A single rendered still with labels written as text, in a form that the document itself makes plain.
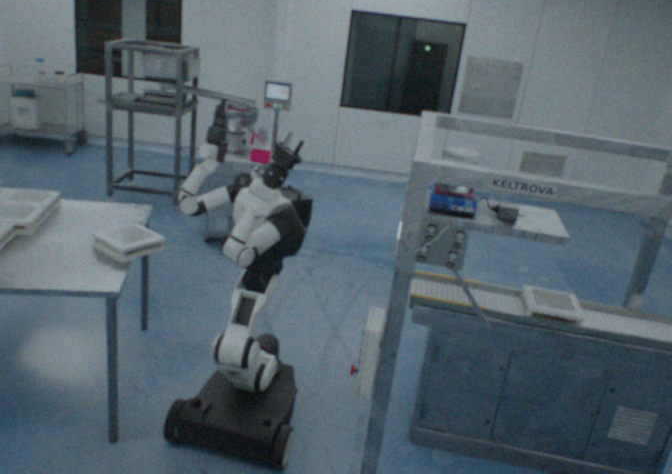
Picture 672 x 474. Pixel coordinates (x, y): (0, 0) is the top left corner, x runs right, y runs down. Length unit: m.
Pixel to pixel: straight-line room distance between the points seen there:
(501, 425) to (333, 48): 5.40
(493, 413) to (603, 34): 5.77
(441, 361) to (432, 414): 0.31
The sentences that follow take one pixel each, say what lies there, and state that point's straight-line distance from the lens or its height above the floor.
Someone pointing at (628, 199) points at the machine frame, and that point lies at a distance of 1.94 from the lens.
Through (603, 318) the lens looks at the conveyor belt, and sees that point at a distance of 3.09.
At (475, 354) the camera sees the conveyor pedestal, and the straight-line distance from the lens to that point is 2.94.
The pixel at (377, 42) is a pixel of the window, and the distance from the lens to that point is 7.53.
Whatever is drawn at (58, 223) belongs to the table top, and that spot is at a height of 0.82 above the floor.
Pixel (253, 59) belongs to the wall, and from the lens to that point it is 7.64.
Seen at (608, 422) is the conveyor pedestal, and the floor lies 0.36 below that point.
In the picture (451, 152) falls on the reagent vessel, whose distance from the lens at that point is 2.58.
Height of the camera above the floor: 2.04
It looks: 20 degrees down
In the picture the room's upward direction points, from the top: 7 degrees clockwise
